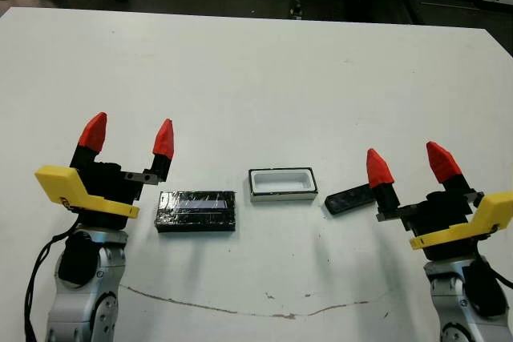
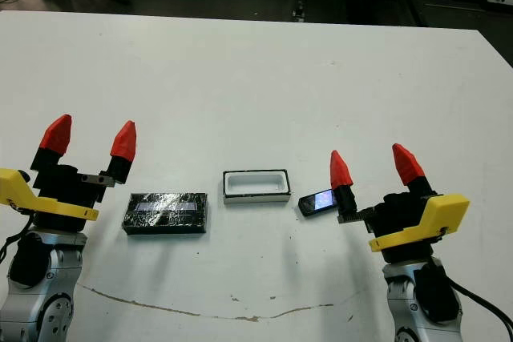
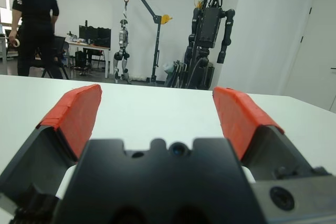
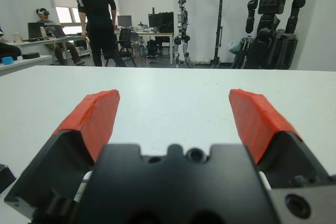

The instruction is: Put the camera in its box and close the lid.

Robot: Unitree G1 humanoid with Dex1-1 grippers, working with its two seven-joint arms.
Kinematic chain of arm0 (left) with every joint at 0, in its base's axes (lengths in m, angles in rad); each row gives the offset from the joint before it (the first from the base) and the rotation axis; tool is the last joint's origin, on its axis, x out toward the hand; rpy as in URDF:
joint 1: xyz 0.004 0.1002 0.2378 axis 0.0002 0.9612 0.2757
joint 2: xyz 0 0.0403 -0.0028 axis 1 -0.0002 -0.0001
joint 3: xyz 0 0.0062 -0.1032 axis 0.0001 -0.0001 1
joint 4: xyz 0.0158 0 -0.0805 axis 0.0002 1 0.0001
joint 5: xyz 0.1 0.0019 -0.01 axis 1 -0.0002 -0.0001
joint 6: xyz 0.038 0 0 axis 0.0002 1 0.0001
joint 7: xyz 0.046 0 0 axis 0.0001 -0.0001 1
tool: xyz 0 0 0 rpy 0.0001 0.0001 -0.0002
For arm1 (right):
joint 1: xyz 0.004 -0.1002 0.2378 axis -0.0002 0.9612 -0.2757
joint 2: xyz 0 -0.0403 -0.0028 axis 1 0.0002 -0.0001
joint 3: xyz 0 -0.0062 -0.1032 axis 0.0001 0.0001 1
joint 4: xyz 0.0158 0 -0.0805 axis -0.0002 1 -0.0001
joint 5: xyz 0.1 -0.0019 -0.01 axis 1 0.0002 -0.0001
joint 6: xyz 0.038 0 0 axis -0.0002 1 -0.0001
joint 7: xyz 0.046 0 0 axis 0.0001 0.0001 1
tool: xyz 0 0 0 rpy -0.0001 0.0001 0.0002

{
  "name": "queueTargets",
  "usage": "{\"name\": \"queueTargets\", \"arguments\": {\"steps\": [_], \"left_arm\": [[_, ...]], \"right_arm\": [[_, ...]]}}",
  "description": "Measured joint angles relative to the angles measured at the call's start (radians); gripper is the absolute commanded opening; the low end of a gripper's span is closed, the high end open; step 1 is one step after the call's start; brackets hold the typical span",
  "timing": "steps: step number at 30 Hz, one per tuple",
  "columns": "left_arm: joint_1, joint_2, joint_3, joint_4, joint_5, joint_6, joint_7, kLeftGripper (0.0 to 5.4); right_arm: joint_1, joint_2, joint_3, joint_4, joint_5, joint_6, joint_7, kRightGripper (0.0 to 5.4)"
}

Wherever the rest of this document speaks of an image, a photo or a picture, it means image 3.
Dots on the white tape roll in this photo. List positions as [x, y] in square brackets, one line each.
[16, 42]

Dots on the white door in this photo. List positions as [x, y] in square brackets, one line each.
[315, 51]

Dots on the white office desk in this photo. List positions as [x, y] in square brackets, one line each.
[99, 47]

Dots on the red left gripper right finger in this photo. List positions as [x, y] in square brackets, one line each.
[241, 119]

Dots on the tall black humanoid robot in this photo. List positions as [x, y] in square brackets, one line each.
[210, 27]

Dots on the black computer tower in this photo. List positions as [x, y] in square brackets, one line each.
[80, 58]

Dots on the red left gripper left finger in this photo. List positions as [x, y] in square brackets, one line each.
[76, 113]

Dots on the stack of folded chairs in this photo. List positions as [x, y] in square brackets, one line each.
[178, 74]

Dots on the black office chair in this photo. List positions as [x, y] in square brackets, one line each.
[60, 45]

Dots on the small silver humanoid robot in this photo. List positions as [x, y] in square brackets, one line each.
[123, 37]

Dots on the person in black clothes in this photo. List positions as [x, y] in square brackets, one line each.
[34, 3]

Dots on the black computer monitor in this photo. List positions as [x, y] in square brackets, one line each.
[103, 36]
[88, 33]

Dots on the black crane with yellow winch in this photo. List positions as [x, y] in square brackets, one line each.
[158, 37]

